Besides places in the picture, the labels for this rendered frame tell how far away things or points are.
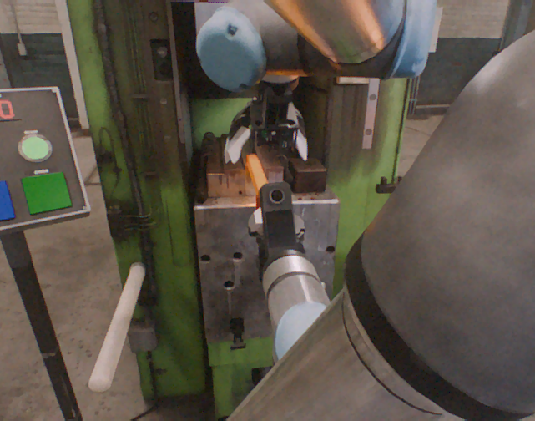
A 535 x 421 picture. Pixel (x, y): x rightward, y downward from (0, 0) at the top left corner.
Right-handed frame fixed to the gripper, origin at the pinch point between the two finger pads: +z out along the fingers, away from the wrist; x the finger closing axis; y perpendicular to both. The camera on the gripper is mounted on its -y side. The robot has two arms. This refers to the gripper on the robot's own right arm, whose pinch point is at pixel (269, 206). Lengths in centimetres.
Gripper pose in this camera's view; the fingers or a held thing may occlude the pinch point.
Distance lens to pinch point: 67.4
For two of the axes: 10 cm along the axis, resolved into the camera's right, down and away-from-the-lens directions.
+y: 0.1, 9.1, 4.1
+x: 9.9, -0.6, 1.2
